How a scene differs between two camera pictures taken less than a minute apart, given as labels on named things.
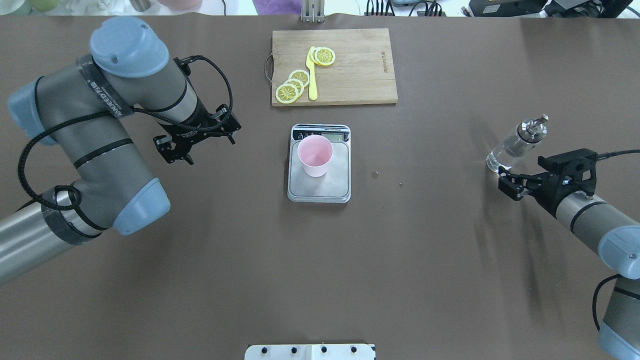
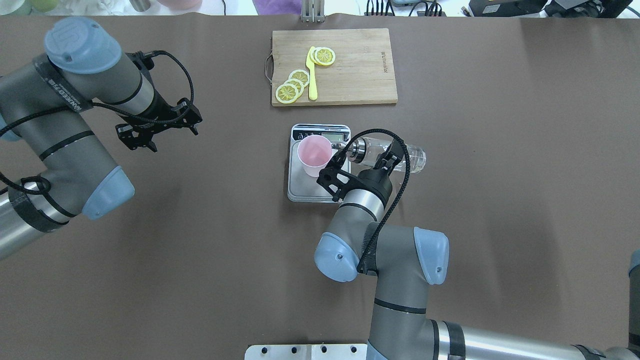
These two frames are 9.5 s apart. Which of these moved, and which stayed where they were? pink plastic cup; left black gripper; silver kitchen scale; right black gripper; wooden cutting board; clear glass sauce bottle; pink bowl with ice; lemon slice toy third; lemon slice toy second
Moved: clear glass sauce bottle; right black gripper; left black gripper
Stayed: lemon slice toy third; lemon slice toy second; pink plastic cup; wooden cutting board; pink bowl with ice; silver kitchen scale
